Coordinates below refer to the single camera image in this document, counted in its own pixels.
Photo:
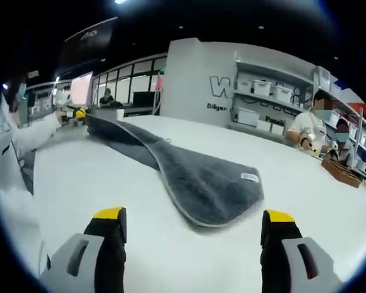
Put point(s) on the person's torso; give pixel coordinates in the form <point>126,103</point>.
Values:
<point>9,171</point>

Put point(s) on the computer monitor pink screen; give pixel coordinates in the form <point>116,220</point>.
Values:
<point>80,90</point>

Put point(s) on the white paper cup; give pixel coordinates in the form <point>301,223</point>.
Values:
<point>119,113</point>

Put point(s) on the grey reception desk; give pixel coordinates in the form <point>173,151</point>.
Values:
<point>131,110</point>

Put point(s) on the grey towel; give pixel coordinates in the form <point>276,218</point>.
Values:
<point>207,189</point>

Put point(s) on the black hanging sign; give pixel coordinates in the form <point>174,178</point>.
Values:
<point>88,42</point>

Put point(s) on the brown wooden box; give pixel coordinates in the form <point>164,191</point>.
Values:
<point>341,172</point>

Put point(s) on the group of white storage boxes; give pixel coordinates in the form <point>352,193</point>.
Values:
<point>260,87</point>

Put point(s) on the person's masked head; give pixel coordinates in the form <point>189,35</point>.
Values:
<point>18,90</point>

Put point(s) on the person's left hand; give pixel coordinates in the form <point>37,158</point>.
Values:
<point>60,115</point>

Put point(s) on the metal rack shelf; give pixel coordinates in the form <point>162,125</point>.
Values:
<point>353,122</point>

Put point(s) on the pink hanging object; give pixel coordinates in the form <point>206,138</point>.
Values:
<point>160,84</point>

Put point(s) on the black monitor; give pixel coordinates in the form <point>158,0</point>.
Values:
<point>144,99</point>

